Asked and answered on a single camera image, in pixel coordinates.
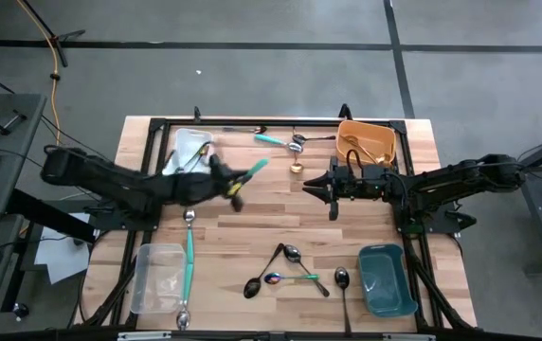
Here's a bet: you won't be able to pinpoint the clear plastic bin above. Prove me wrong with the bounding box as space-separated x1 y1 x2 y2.
130 242 190 315

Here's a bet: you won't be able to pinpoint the white plastic bin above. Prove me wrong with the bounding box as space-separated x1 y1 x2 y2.
161 127 215 177

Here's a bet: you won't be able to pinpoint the wooden spoon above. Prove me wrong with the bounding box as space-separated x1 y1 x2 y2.
342 135 381 157
346 136 380 165

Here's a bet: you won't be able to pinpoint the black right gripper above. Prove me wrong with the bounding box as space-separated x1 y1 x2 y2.
302 155 393 222

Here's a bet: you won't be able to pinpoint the gold spoon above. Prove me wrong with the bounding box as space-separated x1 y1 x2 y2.
353 140 394 166
289 125 306 175

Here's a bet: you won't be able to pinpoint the teal plastic bin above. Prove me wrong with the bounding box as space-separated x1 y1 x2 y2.
357 242 419 318

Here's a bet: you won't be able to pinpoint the yellow plastic bin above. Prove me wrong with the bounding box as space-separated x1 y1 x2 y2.
335 119 398 168

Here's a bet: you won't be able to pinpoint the black caster wheel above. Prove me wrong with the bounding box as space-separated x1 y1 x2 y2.
11 301 30 321

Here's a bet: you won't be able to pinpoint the black desk foot bar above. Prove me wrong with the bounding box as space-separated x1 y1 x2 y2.
6 188 99 243

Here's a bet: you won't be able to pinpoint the dark spoon with teal handle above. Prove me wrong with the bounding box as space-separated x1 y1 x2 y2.
282 243 332 298

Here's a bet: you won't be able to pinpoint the black right camera cable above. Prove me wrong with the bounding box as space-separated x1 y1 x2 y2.
345 148 372 168

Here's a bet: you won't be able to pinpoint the black table frame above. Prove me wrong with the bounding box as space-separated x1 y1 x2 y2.
69 102 479 341

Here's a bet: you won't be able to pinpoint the silver aluminium bracket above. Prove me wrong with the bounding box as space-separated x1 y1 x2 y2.
382 332 438 341
117 331 173 341

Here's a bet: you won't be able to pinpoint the black spoon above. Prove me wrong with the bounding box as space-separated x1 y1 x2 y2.
243 242 285 300
334 266 353 335
292 134 337 145

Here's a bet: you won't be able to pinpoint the black tripod stand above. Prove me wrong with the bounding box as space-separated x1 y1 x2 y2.
17 0 86 68

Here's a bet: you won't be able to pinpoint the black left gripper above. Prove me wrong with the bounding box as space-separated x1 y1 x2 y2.
207 153 253 213

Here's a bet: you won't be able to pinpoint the yellow cable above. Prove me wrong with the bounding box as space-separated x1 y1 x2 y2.
14 0 63 146

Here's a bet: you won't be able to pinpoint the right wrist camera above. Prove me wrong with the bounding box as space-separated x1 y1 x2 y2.
339 165 363 189

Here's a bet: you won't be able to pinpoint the white paper sheets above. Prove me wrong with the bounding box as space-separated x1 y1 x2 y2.
33 211 93 285

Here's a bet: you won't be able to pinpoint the teal handled silver spoon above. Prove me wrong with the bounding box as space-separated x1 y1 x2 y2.
175 262 195 332
183 207 196 260
240 157 271 187
253 133 304 154

